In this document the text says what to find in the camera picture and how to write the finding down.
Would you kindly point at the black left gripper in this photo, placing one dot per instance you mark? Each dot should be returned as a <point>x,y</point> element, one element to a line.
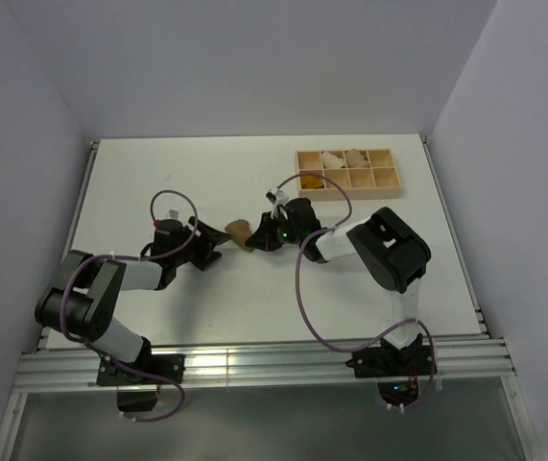
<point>208,239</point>

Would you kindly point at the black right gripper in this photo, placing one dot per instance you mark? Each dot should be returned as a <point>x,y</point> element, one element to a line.
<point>263,238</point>

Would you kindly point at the yellow sock with brown cuff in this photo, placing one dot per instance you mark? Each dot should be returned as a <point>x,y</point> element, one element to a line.
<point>311,182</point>

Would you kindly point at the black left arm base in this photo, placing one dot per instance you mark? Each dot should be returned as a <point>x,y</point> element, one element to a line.
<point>138,386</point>

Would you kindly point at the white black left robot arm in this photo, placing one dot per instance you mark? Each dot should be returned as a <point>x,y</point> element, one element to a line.
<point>81,297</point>

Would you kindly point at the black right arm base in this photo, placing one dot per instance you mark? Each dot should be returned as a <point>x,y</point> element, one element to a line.
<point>405,366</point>

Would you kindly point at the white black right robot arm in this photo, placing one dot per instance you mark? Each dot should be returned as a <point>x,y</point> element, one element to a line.
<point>393,254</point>

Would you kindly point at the rolled cream sock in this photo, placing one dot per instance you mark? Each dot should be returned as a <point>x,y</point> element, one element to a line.
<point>331,161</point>

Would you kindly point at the wooden compartment tray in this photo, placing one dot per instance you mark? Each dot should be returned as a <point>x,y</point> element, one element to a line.
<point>380,181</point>

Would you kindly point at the rolled beige sock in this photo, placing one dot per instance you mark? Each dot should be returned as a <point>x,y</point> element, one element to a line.
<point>355,159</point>

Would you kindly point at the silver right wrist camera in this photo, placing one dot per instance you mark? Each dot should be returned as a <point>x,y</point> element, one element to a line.
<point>277,197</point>

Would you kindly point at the aluminium rail frame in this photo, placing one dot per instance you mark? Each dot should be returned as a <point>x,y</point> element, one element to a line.
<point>258,385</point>

